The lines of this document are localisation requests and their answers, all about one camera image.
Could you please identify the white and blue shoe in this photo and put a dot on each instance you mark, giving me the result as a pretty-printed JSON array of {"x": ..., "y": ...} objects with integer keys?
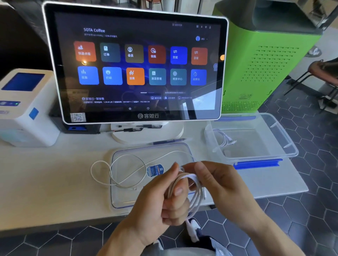
[{"x": 192, "y": 229}]

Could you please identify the blue pen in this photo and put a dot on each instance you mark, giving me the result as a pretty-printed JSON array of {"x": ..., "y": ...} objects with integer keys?
[{"x": 163, "y": 142}]

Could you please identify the white label printer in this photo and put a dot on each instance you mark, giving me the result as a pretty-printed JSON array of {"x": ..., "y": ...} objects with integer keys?
[{"x": 25, "y": 116}]

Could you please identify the person's left hand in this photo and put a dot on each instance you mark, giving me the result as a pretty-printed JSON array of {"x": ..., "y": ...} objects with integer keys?
[{"x": 150, "y": 211}]

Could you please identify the green machine cabinet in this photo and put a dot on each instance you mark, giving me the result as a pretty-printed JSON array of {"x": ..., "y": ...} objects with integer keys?
[{"x": 264, "y": 68}]

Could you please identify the person's dark trousers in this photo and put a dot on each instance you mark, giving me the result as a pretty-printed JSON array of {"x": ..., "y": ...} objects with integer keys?
[{"x": 195, "y": 248}]

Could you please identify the clear plastic container blue clips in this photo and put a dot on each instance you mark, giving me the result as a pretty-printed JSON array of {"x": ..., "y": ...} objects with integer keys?
[{"x": 261, "y": 139}]

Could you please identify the white-framed touchscreen monitor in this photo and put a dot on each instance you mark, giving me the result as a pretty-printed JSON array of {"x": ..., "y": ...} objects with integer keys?
[{"x": 137, "y": 66}]

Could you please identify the person's right forearm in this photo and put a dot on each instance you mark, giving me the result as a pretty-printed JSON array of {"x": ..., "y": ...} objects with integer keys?
[{"x": 266, "y": 234}]

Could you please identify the brown chair with black legs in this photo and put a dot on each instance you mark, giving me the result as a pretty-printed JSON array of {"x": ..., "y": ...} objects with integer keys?
[{"x": 323, "y": 70}]

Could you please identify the person's left thumb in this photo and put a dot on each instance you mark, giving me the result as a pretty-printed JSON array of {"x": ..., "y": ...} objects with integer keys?
[{"x": 169, "y": 175}]

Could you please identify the black box with blue slot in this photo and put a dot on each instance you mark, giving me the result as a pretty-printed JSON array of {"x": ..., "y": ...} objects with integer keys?
[{"x": 59, "y": 124}]

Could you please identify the person's right hand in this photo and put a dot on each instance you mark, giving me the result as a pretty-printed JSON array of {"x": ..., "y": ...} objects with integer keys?
[{"x": 227, "y": 192}]

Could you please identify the round blue sticker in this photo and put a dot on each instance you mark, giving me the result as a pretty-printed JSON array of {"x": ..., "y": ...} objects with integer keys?
[{"x": 154, "y": 170}]

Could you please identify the person's left forearm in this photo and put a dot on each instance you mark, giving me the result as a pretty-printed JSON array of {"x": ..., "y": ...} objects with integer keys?
[{"x": 124, "y": 242}]

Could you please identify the person's right thumb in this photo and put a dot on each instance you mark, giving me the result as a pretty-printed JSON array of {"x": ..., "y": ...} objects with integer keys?
[{"x": 196, "y": 182}]

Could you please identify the clear plastic container lid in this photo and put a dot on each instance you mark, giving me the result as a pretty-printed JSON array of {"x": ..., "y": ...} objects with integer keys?
[{"x": 132, "y": 195}]

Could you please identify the white monitor stand base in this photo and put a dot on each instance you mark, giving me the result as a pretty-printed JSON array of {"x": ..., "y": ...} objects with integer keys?
[{"x": 169, "y": 133}]

